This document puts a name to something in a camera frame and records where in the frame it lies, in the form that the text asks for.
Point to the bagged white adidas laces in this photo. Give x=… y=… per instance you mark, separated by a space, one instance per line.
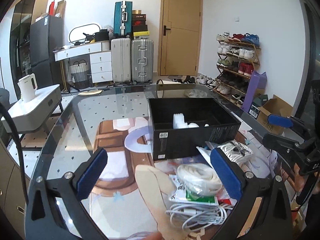
x=235 y=151

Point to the green and white packet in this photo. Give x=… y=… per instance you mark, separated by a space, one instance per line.
x=184 y=195

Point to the oval vanity mirror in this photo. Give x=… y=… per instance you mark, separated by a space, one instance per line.
x=79 y=34

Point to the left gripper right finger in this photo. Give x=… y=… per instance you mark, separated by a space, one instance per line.
x=229 y=172

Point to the wooden door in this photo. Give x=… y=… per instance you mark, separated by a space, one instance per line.
x=180 y=37

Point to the black cardboard box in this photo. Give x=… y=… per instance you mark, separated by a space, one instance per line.
x=169 y=143

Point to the brown cardboard box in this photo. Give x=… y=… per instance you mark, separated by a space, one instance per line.
x=273 y=113

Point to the stack of shoe boxes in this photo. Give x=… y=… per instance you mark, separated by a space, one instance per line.
x=139 y=25

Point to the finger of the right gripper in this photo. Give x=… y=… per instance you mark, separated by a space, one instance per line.
x=286 y=122
x=280 y=144

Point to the person's right hand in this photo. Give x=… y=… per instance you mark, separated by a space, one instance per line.
x=305 y=185

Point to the white side table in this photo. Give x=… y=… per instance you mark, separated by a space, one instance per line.
x=30 y=116

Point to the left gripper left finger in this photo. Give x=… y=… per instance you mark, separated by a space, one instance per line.
x=87 y=174

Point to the woven laundry basket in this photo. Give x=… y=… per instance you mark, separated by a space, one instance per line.
x=80 y=72

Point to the white suitcase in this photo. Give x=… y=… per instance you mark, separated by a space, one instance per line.
x=121 y=60

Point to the white foam packing piece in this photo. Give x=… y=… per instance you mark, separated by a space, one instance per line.
x=179 y=122

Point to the person's left hand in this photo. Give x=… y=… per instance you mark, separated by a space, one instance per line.
x=153 y=236

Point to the wooden shoe rack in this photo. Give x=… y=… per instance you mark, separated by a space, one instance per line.
x=237 y=59

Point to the purple paper bag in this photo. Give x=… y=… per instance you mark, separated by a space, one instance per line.
x=257 y=81

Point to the white electric kettle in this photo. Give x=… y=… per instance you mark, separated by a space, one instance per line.
x=28 y=87

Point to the black refrigerator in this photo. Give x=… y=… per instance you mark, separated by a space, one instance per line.
x=46 y=35

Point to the teal suitcase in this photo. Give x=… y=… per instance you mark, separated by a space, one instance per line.
x=122 y=18

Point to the white dresser desk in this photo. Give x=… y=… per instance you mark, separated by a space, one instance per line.
x=94 y=58

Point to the black glass cabinet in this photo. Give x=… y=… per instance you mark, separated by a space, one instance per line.
x=25 y=14

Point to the silver suitcase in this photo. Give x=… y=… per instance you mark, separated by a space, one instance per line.
x=142 y=61

